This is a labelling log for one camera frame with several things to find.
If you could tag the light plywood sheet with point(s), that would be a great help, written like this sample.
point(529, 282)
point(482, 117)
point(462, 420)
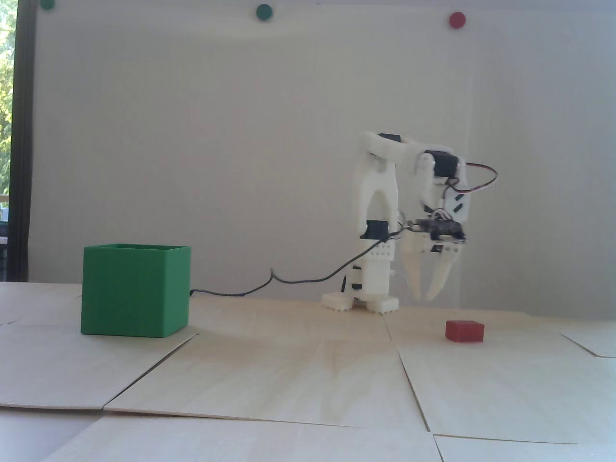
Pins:
point(240, 442)
point(529, 452)
point(264, 365)
point(596, 339)
point(72, 365)
point(505, 394)

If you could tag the green open box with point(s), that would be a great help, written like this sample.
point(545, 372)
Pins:
point(125, 293)

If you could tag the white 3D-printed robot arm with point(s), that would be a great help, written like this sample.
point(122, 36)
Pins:
point(365, 192)

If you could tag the red block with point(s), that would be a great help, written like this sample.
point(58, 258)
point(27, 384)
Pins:
point(464, 331)

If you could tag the dark window frame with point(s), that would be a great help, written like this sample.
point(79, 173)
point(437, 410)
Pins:
point(23, 144)

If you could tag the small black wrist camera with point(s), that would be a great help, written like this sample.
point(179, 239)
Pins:
point(442, 228)

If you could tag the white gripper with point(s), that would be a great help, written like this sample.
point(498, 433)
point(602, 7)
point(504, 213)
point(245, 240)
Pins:
point(427, 253)

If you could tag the round green magnet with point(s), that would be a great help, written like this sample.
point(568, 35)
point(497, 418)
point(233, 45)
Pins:
point(47, 4)
point(263, 11)

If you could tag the round red magnet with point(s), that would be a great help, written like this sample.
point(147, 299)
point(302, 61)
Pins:
point(456, 19)

